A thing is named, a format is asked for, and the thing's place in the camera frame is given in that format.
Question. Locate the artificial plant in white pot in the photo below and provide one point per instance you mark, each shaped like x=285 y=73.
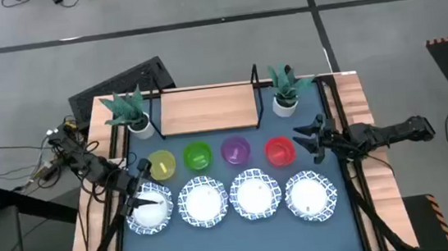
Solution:
x=144 y=131
x=284 y=109

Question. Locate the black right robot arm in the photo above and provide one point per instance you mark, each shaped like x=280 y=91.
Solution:
x=393 y=131

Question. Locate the wooden shelf with black frame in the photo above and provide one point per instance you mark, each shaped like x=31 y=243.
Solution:
x=206 y=110

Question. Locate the yellow translucent plastic bowl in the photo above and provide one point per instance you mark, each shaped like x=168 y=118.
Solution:
x=161 y=165

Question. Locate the green translucent plastic bowl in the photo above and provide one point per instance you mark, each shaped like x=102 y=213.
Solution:
x=198 y=156

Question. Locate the blue white patterned bowl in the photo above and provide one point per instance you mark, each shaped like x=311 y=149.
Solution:
x=309 y=196
x=255 y=194
x=153 y=221
x=203 y=202

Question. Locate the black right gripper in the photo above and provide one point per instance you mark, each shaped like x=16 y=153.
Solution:
x=332 y=137

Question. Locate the purple translucent plastic bowl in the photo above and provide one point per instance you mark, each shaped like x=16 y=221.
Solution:
x=235 y=150

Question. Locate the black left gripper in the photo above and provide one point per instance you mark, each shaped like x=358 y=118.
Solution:
x=129 y=188

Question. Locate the black aluminium rig frame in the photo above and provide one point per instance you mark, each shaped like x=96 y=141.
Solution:
x=332 y=94

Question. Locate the red translucent plastic bowl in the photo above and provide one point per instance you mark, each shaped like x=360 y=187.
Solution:
x=280 y=151

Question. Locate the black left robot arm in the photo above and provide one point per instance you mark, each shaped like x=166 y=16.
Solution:
x=100 y=170

